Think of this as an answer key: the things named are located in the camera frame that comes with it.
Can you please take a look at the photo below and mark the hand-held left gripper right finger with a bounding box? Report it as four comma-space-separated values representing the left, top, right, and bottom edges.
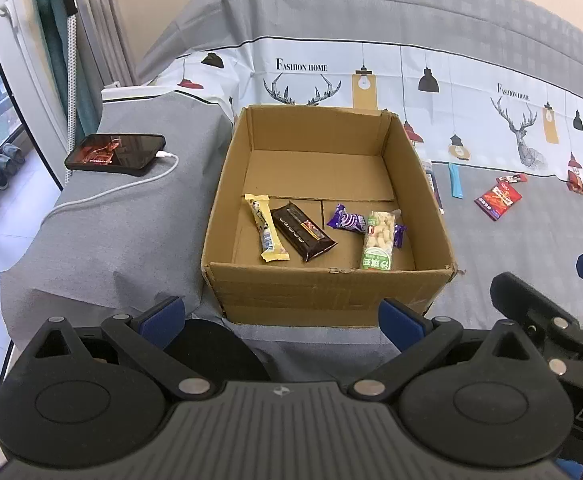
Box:
347, 298, 539, 403

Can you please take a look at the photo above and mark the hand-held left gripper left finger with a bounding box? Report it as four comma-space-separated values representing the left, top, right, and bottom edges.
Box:
30, 296, 222, 402

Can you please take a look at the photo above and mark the green clear peanut packet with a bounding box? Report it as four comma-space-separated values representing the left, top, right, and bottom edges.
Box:
360, 210, 402, 272

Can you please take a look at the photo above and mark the red orange snack packet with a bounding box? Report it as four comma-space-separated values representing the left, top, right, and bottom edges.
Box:
474, 182, 523, 222

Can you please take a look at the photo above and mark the black chocolate bar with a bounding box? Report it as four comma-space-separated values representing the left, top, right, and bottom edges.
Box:
271, 202, 337, 262

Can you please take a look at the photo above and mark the light blue snack packet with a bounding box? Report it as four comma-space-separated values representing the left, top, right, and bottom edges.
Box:
448, 162, 465, 198

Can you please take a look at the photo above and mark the yellow snack bar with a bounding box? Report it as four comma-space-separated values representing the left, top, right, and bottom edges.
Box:
245, 194, 290, 264

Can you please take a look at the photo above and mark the dark blue snack bar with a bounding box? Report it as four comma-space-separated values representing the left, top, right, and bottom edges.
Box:
421, 159, 445, 216

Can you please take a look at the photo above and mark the brown cardboard box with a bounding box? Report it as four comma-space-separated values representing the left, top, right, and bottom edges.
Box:
201, 105, 459, 328

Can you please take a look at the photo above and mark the plain grey armrest cover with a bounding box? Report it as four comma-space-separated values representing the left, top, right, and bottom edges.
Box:
0, 87, 237, 351

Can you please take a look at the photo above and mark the black smartphone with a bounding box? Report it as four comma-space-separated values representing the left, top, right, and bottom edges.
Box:
65, 133, 166, 177

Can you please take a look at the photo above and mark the white board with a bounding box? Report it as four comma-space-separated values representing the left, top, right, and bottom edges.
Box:
101, 85, 177, 103

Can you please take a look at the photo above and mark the grey curtain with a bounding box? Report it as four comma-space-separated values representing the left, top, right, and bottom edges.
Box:
68, 0, 139, 136

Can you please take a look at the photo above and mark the dark green curtain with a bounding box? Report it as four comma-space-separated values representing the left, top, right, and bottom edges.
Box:
36, 0, 72, 126

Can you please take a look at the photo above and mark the printed grey sofa cover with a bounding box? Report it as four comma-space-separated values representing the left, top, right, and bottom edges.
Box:
136, 0, 583, 341

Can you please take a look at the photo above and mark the white charging cable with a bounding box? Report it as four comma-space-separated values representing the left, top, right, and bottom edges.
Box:
54, 150, 179, 211

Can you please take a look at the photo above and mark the braided steamer hose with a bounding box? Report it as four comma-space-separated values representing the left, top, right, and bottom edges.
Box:
66, 12, 80, 186

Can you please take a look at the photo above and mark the white window frame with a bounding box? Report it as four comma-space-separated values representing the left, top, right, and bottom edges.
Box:
0, 0, 72, 191

